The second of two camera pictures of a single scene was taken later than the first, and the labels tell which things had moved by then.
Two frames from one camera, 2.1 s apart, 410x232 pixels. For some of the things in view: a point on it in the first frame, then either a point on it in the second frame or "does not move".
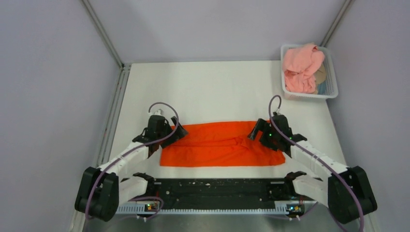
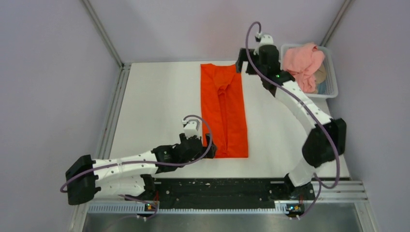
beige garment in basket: x=320 y=74 does not move
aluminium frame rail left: x=105 y=148 does not move
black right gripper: x=259 y=126 → x=242 y=57
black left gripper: x=179 y=133 → x=211 y=153
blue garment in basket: x=321 y=88 does not move
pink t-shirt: x=300 y=63 does not move
